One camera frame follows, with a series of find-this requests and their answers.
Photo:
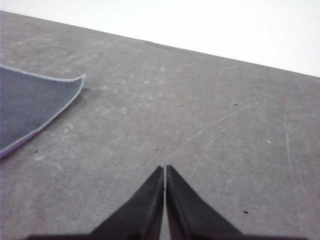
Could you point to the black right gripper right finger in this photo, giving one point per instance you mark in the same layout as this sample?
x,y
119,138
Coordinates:
x,y
190,217

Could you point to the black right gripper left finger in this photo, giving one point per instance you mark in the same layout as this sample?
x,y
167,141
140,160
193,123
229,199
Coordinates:
x,y
140,215

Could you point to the purple towel with grey hem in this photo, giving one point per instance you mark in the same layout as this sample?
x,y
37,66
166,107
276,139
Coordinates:
x,y
30,105

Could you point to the grey table cloth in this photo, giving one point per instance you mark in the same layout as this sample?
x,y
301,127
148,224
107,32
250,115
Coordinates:
x,y
200,112

